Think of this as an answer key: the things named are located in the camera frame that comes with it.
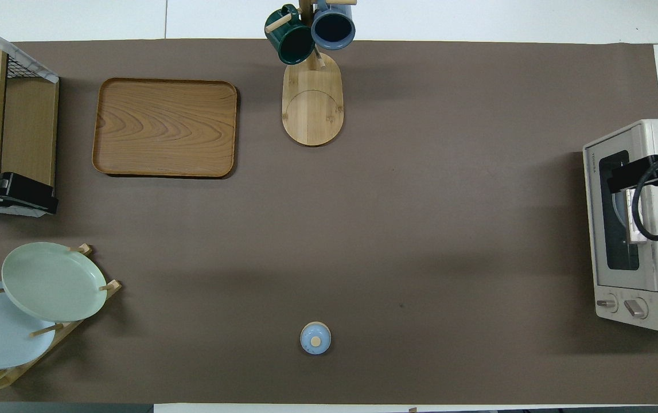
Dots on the pale green plate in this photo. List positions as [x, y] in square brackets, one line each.
[53, 281]

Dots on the blue mug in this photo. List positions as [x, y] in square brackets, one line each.
[333, 28]

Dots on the dark green mug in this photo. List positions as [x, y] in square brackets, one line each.
[294, 43]

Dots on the brown table mat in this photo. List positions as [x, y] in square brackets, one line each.
[420, 201]

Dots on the wooden mug tree stand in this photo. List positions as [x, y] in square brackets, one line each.
[312, 109]

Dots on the wooden two-tier shelf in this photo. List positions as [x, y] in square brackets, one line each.
[24, 132]

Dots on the glass oven door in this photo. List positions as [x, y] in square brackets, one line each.
[621, 252]

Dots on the wooden plate rack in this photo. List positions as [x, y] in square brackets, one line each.
[70, 327]

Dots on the wooden serving tray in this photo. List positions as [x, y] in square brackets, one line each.
[165, 127]

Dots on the silver oven knob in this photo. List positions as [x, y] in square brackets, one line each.
[636, 308]
[607, 304]

